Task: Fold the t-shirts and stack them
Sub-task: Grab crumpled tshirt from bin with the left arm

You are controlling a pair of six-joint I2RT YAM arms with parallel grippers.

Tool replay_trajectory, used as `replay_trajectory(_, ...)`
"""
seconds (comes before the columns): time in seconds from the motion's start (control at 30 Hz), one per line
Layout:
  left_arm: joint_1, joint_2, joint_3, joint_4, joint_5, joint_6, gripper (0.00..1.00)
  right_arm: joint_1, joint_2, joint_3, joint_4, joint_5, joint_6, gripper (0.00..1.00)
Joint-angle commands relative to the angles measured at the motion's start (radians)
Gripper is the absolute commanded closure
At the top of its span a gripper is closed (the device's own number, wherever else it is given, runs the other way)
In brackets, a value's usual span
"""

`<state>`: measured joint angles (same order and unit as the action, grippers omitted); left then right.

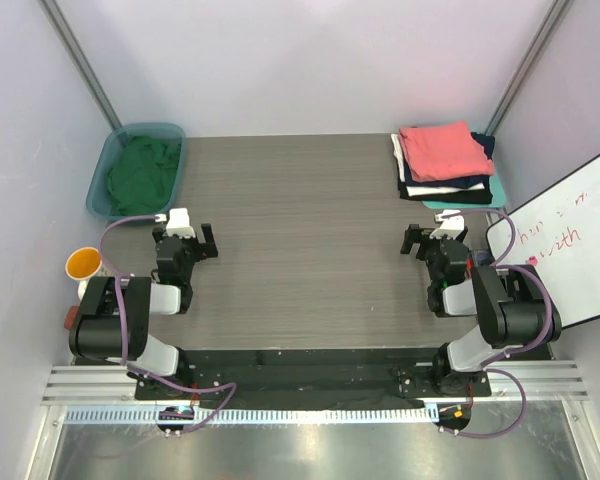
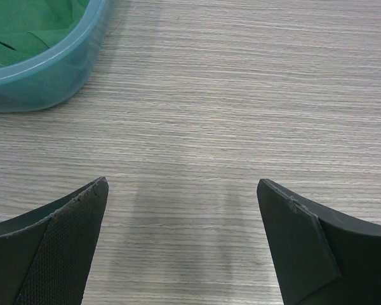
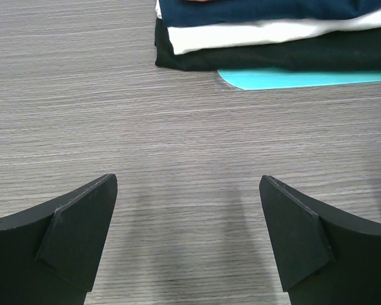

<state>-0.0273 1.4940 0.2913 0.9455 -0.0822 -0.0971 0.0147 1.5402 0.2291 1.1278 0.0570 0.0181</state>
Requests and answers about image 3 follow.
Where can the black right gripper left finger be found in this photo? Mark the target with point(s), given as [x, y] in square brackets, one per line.
[50, 253]

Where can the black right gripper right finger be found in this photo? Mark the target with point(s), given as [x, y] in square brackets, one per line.
[323, 255]

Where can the teal plastic tray lid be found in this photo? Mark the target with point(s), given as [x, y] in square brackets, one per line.
[270, 79]

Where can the folded black t shirt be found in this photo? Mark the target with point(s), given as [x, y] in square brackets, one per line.
[335, 51]

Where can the folded white t shirt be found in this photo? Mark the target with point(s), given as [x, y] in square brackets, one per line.
[222, 35]

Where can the folded navy t shirt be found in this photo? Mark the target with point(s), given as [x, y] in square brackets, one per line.
[198, 13]

